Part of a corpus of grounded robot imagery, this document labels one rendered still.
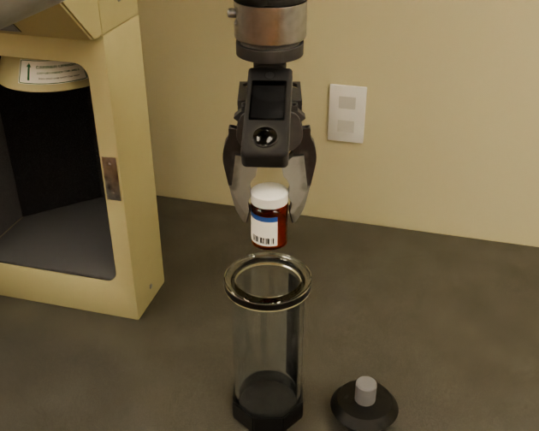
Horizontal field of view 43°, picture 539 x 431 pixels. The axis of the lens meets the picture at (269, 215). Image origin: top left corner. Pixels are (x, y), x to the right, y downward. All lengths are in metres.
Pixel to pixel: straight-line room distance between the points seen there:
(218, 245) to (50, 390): 0.44
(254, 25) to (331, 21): 0.59
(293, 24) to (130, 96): 0.38
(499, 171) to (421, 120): 0.18
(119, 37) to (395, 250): 0.66
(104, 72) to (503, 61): 0.69
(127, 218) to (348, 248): 0.46
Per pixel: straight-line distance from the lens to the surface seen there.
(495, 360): 1.12
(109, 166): 1.01
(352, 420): 0.94
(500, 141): 1.33
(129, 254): 1.08
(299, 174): 0.77
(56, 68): 1.03
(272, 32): 0.70
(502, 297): 1.25
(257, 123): 0.68
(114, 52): 0.96
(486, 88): 1.29
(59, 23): 0.90
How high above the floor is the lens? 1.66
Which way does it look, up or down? 31 degrees down
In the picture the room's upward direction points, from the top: straight up
